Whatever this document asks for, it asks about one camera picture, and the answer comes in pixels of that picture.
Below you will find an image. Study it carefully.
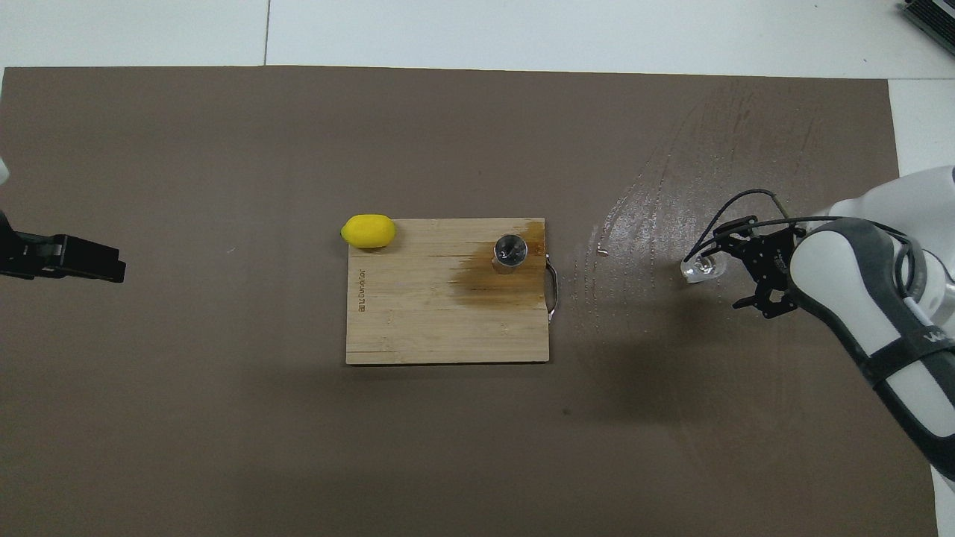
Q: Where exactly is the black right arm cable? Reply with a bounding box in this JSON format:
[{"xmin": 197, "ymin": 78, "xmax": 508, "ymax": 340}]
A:
[{"xmin": 694, "ymin": 189, "xmax": 922, "ymax": 295}]

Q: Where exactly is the wooden cutting board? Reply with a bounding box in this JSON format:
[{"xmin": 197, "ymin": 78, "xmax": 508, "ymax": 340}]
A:
[{"xmin": 345, "ymin": 217, "xmax": 559, "ymax": 365}]

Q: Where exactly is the brown table mat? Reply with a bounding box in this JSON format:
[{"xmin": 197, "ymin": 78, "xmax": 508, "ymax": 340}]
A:
[{"xmin": 0, "ymin": 66, "xmax": 939, "ymax": 537}]

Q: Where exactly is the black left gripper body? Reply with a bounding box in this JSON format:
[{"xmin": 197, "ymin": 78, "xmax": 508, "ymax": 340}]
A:
[{"xmin": 0, "ymin": 213, "xmax": 46, "ymax": 278}]

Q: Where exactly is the clear plastic cup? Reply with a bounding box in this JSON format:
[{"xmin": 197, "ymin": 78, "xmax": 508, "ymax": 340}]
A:
[{"xmin": 680, "ymin": 250, "xmax": 728, "ymax": 283}]

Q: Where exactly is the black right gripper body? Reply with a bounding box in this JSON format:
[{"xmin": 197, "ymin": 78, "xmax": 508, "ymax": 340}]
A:
[{"xmin": 750, "ymin": 227, "xmax": 805, "ymax": 295}]

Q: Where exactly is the steel double jigger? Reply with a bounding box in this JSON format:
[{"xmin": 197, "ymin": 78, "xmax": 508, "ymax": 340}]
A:
[{"xmin": 492, "ymin": 233, "xmax": 529, "ymax": 275}]

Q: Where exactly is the yellow lemon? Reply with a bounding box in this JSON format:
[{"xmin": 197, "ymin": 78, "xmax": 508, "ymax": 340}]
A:
[{"xmin": 341, "ymin": 214, "xmax": 396, "ymax": 249}]

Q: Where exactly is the grey ribbed device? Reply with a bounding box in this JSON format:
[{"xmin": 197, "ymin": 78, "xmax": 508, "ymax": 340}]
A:
[{"xmin": 901, "ymin": 0, "xmax": 955, "ymax": 38}]

